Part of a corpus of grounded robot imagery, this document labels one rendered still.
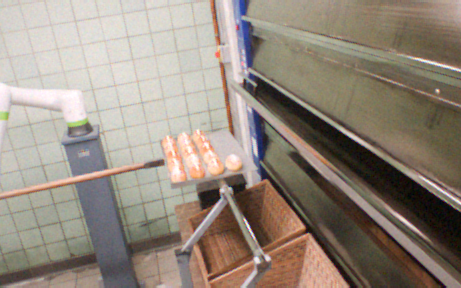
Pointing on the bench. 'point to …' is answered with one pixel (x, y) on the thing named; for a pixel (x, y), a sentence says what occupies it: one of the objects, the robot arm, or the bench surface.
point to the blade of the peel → (223, 142)
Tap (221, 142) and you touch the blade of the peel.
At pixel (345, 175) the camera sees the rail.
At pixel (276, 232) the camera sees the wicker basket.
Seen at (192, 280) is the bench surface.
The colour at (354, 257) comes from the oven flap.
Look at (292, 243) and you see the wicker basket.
